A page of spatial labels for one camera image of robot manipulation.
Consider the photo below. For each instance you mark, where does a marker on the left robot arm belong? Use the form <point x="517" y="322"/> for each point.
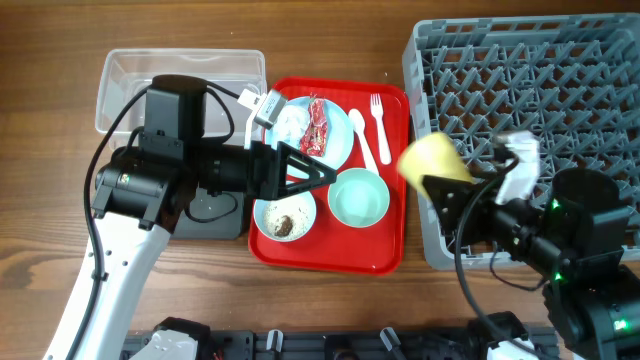
<point x="133" y="204"/>

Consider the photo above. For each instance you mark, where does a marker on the white plastic spoon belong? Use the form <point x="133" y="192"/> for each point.
<point x="358" y="122"/>

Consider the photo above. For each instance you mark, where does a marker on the red snack wrapper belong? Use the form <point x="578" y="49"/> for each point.
<point x="314" y="140"/>

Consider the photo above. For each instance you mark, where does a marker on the rice and food scraps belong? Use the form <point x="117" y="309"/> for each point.
<point x="288" y="219"/>

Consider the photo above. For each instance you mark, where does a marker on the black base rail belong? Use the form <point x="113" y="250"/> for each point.
<point x="429" y="343"/>

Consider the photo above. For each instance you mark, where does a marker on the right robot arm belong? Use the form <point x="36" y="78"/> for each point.
<point x="574" y="243"/>

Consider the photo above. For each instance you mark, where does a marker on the white plastic fork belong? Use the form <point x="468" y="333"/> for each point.
<point x="377" y="111"/>

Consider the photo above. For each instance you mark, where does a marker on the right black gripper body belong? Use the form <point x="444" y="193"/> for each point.
<point x="490" y="219"/>

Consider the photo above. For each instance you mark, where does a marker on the black waste tray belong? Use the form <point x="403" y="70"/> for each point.
<point x="218" y="217"/>

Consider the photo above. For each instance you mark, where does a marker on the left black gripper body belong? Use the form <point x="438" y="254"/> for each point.
<point x="259" y="187"/>

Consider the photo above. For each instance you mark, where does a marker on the light blue plate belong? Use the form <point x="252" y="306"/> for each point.
<point x="340" y="133"/>

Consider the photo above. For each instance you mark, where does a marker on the light blue bowl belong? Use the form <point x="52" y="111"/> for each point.
<point x="260" y="205"/>

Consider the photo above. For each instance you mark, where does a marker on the clear plastic bin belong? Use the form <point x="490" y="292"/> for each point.
<point x="127" y="71"/>

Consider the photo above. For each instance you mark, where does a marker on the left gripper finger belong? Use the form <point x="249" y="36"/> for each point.
<point x="309" y="168"/>
<point x="295" y="188"/>

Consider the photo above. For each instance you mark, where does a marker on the green bowl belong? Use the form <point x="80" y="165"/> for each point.
<point x="359" y="198"/>

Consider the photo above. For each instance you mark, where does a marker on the red serving tray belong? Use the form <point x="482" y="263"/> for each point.
<point x="331" y="245"/>

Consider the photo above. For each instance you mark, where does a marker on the yellow cup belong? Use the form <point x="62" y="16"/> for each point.
<point x="432" y="155"/>

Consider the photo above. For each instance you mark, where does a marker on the white napkin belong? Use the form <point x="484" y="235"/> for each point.
<point x="292" y="124"/>

